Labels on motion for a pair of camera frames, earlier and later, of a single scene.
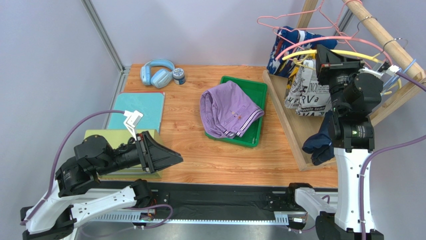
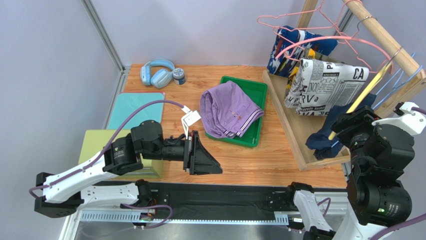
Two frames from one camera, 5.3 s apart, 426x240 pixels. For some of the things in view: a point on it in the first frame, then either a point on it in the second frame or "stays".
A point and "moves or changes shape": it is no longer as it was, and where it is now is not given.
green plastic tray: [257, 93] stays
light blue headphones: [159, 72] stays
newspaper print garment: [307, 95] stays
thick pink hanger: [335, 37] stays
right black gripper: [340, 65] → [348, 119]
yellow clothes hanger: [297, 62] moves or changes shape
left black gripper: [155, 156] → [202, 162]
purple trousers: [226, 111] stays
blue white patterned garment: [289, 44] stays
